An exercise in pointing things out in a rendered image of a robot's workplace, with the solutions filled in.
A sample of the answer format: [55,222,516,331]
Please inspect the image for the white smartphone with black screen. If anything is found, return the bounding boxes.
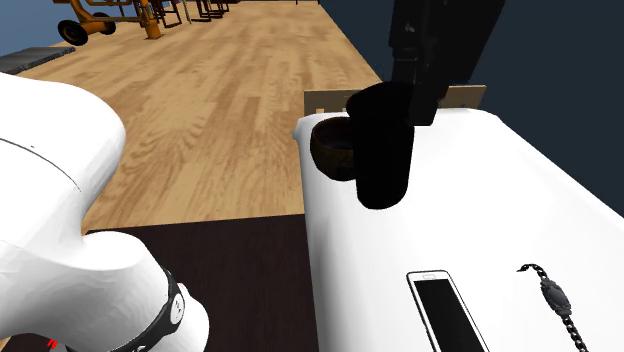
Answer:
[405,269,492,352]

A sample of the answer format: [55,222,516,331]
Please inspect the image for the dark metal chair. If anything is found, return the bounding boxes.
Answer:
[186,0,231,24]
[149,0,184,29]

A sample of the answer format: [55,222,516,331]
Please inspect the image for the dark robot stand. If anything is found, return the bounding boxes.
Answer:
[0,213,321,352]

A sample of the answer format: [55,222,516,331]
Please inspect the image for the black chain bracelet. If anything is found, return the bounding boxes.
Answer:
[516,263,591,352]

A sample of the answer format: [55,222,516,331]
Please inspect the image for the orange wheeled machine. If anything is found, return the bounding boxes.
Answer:
[50,0,165,48]

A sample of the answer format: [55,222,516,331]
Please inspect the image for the black cylindrical cup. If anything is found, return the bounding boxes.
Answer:
[345,80,416,211]

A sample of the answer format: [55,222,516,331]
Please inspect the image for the brown wooden bowl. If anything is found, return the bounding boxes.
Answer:
[309,115,358,183]

